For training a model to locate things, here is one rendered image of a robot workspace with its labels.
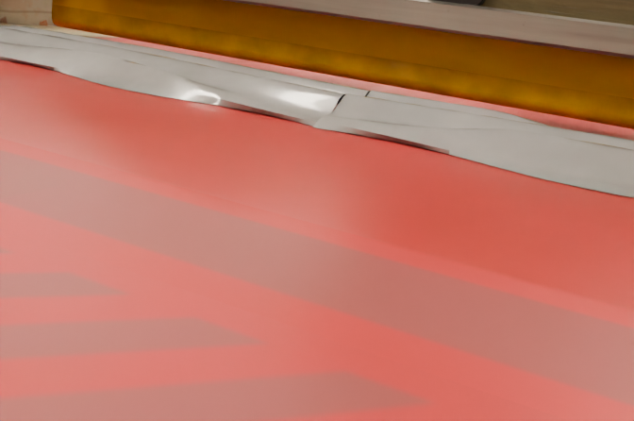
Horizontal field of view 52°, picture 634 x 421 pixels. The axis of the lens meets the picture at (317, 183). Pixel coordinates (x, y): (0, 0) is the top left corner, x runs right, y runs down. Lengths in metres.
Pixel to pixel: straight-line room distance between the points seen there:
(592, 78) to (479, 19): 0.05
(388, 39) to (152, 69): 0.11
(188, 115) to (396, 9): 0.11
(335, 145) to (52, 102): 0.07
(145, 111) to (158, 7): 0.16
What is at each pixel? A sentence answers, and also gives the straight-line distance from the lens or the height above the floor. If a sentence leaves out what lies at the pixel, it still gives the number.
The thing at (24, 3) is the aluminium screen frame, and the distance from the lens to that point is 0.44.
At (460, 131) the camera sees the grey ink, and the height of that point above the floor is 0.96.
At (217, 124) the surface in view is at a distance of 0.16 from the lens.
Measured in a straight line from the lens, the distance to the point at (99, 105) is 0.17.
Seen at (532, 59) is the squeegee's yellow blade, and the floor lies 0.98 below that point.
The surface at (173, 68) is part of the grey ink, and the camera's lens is 0.22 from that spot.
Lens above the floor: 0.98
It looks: 14 degrees down
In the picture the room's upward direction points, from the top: 8 degrees clockwise
